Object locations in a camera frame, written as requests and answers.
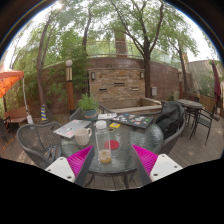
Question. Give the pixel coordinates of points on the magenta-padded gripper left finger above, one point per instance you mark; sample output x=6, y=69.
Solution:
x=78, y=161

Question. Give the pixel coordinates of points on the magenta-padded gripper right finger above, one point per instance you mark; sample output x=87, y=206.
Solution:
x=146, y=160

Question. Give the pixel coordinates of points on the clear plastic bottle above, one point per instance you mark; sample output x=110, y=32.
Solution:
x=103, y=143

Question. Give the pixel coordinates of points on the white ceramic mug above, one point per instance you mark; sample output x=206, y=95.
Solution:
x=81, y=136

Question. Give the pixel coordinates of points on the grey mesh metal armchair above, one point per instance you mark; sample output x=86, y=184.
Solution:
x=173, y=141
x=35, y=138
x=76, y=115

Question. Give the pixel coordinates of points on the silver laptop with stickers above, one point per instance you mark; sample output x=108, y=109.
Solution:
x=71, y=128

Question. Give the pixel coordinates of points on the flat round red coaster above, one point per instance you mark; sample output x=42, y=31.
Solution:
x=114, y=144

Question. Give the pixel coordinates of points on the black laptop with stickers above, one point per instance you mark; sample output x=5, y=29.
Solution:
x=133, y=120

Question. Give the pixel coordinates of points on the small yellow card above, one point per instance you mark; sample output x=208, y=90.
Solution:
x=115, y=125

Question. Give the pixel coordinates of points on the black backpack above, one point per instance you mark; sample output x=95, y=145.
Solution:
x=170, y=118

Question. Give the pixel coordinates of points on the white paper booklet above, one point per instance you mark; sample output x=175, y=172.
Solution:
x=106, y=116

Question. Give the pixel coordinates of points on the green plant in blue pot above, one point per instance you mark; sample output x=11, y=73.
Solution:
x=88, y=105

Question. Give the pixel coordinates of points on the blue yellow striped cone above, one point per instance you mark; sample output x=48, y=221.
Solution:
x=44, y=114

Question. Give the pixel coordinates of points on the black metal patio chair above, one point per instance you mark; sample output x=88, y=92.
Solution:
x=203, y=121
x=190, y=115

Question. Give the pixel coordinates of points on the round dark patio table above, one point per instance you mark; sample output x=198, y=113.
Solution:
x=190, y=104

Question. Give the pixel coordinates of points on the wooden bench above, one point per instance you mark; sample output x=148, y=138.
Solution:
x=16, y=115

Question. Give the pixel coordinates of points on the dark forked tree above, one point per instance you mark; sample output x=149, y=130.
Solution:
x=147, y=76

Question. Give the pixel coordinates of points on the thin straight tree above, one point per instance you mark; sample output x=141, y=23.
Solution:
x=183, y=73

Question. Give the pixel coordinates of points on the leaning slender tree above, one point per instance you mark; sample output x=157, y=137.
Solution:
x=39, y=73

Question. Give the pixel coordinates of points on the closed maroon patio umbrella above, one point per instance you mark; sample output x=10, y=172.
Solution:
x=217, y=86

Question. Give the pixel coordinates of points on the orange canopy with white pole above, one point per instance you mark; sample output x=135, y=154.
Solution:
x=10, y=80

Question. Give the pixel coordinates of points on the wooden lamp post, globe light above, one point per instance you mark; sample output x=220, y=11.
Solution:
x=180, y=85
x=70, y=93

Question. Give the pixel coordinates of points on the grey wall box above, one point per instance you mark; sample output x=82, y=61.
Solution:
x=154, y=91

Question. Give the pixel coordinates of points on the black wall lantern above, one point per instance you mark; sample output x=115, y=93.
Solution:
x=93, y=76
x=142, y=75

